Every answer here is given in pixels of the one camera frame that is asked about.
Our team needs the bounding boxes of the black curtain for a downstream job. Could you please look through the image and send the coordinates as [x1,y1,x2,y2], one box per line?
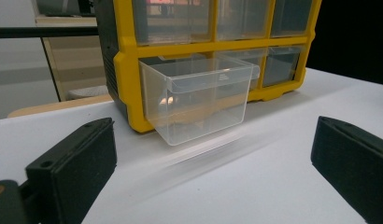
[305,0,383,87]

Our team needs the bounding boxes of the yellow black organizer cabinet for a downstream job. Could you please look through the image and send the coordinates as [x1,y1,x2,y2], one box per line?
[94,0,323,134]

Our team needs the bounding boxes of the grid of clear drawers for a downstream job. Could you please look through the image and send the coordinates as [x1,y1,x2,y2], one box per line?
[132,0,314,88]

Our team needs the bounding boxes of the clear plastic organizer drawer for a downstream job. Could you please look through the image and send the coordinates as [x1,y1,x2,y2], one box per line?
[138,55,261,147]

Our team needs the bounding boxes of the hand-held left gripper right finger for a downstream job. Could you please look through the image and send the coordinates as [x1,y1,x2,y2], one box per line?
[310,115,383,224]

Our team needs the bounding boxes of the wooden table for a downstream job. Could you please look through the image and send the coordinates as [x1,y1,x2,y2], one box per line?
[7,93,114,119]

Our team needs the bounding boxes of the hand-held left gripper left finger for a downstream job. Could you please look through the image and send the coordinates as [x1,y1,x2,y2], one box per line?
[25,117,118,224]

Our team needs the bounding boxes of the black horizontal frame bar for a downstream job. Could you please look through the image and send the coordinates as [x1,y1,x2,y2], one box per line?
[0,26,99,39]

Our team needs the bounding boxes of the wooden cabinet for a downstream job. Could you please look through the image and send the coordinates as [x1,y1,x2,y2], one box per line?
[34,15,108,102]

